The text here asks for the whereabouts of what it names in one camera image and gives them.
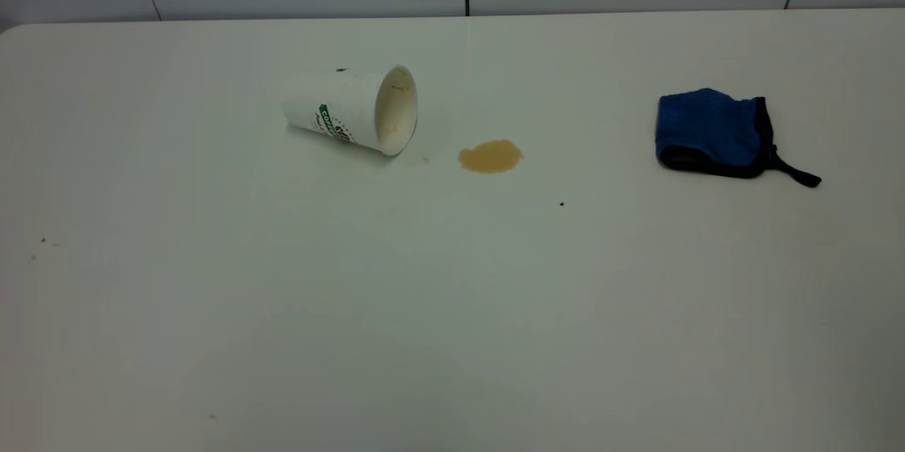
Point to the white paper coffee cup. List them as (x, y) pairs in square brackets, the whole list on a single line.
[(346, 109)]

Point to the blue cloth with black trim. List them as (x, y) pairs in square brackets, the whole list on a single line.
[(707, 126)]

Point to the brown coffee spill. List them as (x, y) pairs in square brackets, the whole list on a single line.
[(490, 156)]

